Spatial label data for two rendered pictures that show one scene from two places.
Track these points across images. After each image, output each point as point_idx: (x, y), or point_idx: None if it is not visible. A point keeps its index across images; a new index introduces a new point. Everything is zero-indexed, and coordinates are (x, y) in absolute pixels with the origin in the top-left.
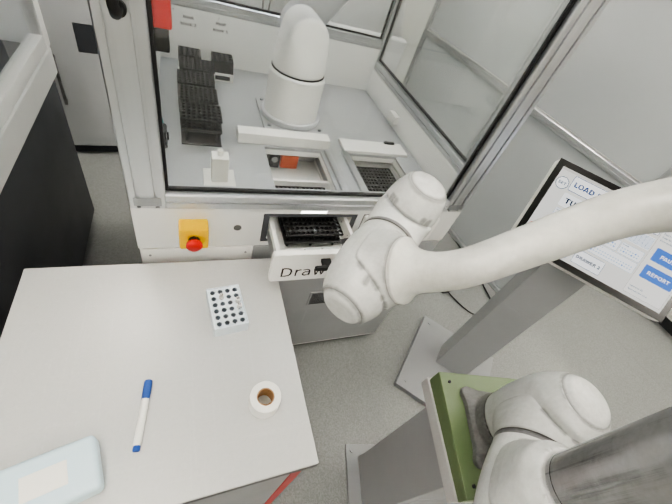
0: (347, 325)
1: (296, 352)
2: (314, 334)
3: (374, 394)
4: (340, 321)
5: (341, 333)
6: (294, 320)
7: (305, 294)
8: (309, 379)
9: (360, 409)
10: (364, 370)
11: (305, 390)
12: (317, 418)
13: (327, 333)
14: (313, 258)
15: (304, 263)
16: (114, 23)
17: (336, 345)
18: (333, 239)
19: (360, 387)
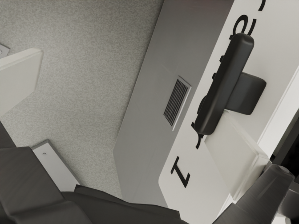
0: (131, 123)
1: (137, 54)
2: (143, 80)
3: (48, 112)
4: (139, 117)
5: (128, 113)
6: (168, 55)
7: (192, 77)
8: (100, 51)
9: (40, 88)
10: (79, 117)
11: (90, 39)
12: (53, 35)
13: (136, 96)
14: (285, 52)
15: (281, 18)
16: None
17: (122, 102)
18: (284, 165)
19: (63, 102)
